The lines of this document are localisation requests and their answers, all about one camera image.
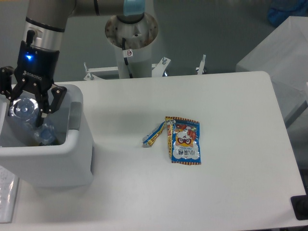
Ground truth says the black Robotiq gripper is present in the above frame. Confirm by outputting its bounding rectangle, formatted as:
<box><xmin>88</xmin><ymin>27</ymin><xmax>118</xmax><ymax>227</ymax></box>
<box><xmin>0</xmin><ymin>41</ymin><xmax>67</xmax><ymax>128</ymax></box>

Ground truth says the clear plastic water bottle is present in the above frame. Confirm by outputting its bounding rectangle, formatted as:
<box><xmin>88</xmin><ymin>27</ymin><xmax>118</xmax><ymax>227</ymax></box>
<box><xmin>8</xmin><ymin>96</ymin><xmax>57</xmax><ymax>146</ymax></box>

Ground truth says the blue snack bag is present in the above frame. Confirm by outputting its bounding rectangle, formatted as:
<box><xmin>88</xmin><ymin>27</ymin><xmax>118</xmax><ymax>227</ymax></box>
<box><xmin>142</xmin><ymin>116</ymin><xmax>202</xmax><ymax>165</ymax></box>

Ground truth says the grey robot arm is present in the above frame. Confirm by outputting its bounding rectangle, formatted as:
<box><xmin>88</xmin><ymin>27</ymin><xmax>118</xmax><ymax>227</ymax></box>
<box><xmin>0</xmin><ymin>0</ymin><xmax>145</xmax><ymax>127</ymax></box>

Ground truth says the white plastic trash can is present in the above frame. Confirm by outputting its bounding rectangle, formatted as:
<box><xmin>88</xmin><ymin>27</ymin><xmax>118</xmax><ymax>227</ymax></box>
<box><xmin>0</xmin><ymin>84</ymin><xmax>94</xmax><ymax>187</ymax></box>

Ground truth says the laminated paper sheet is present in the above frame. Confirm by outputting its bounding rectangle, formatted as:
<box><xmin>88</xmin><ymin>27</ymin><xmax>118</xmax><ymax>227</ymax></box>
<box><xmin>0</xmin><ymin>166</ymin><xmax>19</xmax><ymax>224</ymax></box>

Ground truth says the metal clamp bolt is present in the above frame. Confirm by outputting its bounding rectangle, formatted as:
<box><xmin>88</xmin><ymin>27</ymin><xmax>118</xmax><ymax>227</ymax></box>
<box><xmin>196</xmin><ymin>54</ymin><xmax>206</xmax><ymax>75</ymax></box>

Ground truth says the white side table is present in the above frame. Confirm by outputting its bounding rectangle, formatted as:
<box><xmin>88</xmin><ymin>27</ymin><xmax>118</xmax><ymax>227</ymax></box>
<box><xmin>235</xmin><ymin>16</ymin><xmax>308</xmax><ymax>128</ymax></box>

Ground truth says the blue object in background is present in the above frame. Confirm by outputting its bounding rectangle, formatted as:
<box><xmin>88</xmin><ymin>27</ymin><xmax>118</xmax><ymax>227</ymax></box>
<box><xmin>267</xmin><ymin>0</ymin><xmax>308</xmax><ymax>27</ymax></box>

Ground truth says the black device at table edge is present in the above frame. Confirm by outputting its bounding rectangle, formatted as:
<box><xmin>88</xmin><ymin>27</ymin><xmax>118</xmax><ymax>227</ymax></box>
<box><xmin>291</xmin><ymin>195</ymin><xmax>308</xmax><ymax>220</ymax></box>

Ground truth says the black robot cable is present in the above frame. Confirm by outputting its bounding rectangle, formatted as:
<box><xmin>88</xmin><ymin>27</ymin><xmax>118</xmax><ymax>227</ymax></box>
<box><xmin>121</xmin><ymin>38</ymin><xmax>134</xmax><ymax>79</ymax></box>

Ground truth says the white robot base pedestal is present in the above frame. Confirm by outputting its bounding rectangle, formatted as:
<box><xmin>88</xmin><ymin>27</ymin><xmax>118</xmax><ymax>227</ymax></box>
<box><xmin>105</xmin><ymin>13</ymin><xmax>158</xmax><ymax>79</ymax></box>

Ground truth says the white mounting bracket with bolts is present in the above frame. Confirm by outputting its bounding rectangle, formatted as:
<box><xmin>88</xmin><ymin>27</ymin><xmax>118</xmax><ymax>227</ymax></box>
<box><xmin>84</xmin><ymin>57</ymin><xmax>171</xmax><ymax>81</ymax></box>

